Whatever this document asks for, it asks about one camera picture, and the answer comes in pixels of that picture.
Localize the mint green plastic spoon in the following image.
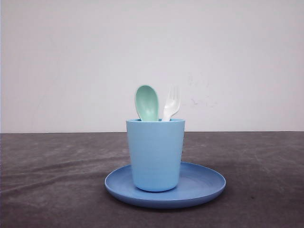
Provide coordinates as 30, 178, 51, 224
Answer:
135, 85, 159, 122

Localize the white plastic fork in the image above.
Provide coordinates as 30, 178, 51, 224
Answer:
161, 86, 181, 122

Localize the light blue plastic cup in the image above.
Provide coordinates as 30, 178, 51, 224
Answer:
126, 119, 185, 192

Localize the blue plastic plate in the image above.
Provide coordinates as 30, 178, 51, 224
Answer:
104, 161, 227, 209

